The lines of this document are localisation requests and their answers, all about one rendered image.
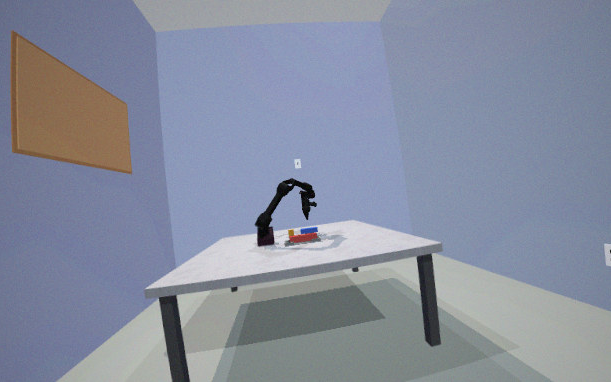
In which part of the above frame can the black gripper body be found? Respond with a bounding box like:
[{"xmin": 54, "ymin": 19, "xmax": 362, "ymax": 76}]
[{"xmin": 301, "ymin": 199, "xmax": 311, "ymax": 211}]

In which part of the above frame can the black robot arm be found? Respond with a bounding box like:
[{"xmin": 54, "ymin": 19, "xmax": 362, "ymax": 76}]
[{"xmin": 254, "ymin": 178, "xmax": 315, "ymax": 238}]

